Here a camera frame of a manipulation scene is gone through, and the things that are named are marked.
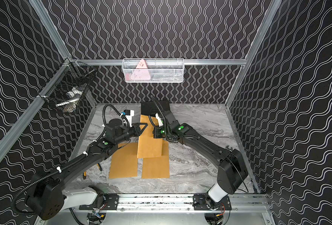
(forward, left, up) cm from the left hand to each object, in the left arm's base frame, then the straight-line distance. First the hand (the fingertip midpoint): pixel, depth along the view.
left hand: (147, 122), depth 75 cm
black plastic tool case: (+30, +4, -21) cm, 37 cm away
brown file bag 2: (-9, -1, -11) cm, 14 cm away
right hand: (-1, -2, -7) cm, 8 cm away
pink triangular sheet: (+33, +8, +9) cm, 35 cm away
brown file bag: (-14, -6, -26) cm, 30 cm away
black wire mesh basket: (+23, +57, -1) cm, 61 cm away
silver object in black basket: (+15, +48, +1) cm, 50 cm away
